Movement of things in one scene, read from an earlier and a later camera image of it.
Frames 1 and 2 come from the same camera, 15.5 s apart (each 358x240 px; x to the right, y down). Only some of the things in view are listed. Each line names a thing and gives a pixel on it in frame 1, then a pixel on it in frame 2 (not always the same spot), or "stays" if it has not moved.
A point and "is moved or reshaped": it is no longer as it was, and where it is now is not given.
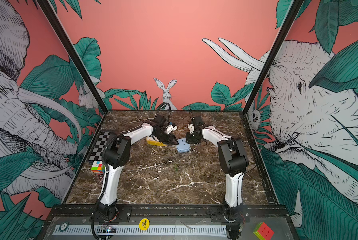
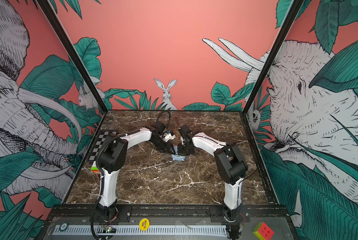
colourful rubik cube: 263,232 stays
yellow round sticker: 144,224 stays
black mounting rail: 79,213 stays
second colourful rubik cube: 98,167 stays
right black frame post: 293,9 stays
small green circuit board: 107,229 stays
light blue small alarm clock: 182,146 is moved or reshaped
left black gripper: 171,140 to 169,148
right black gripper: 189,140 to 180,151
